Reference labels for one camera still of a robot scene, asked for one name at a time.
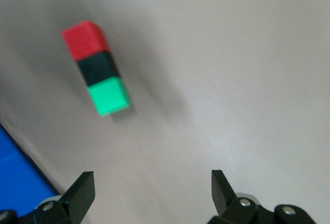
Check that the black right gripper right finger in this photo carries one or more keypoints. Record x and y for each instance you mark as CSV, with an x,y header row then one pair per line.
x,y
239,211

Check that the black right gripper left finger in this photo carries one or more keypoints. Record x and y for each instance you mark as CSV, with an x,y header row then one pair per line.
x,y
74,203

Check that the small green cube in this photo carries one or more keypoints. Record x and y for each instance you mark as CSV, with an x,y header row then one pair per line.
x,y
109,96

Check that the small red cube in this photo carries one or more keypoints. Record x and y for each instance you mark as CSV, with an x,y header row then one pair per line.
x,y
85,40

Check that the small black cube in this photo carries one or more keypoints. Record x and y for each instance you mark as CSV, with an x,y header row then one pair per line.
x,y
99,68

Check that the blue plastic storage bin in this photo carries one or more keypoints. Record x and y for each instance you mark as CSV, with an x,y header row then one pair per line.
x,y
20,177

